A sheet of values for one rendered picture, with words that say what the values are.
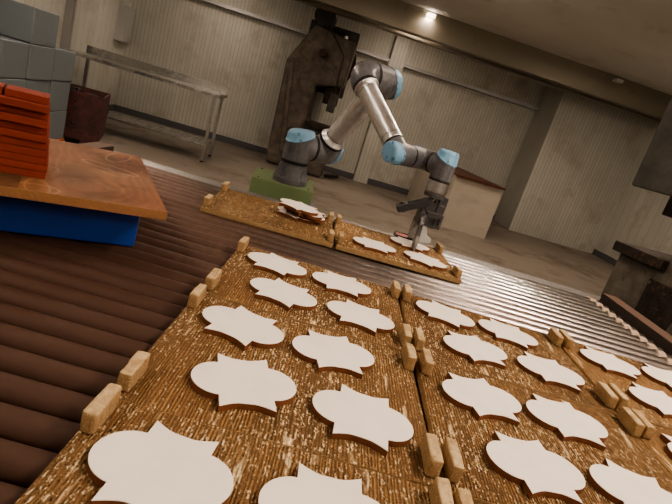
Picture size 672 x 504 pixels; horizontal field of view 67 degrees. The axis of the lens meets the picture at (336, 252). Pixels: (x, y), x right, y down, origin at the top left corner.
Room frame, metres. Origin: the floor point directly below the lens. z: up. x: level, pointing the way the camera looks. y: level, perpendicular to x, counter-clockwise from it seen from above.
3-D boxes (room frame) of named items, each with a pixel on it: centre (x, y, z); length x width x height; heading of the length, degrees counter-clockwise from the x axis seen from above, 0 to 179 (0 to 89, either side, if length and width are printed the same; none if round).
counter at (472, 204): (9.45, -1.69, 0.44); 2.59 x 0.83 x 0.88; 9
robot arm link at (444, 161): (1.78, -0.27, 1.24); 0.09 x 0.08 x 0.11; 43
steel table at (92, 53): (7.52, 3.35, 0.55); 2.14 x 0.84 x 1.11; 99
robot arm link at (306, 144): (2.18, 0.28, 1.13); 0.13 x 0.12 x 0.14; 133
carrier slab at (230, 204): (1.64, 0.24, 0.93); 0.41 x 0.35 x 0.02; 95
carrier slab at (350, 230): (1.68, -0.18, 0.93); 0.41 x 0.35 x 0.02; 96
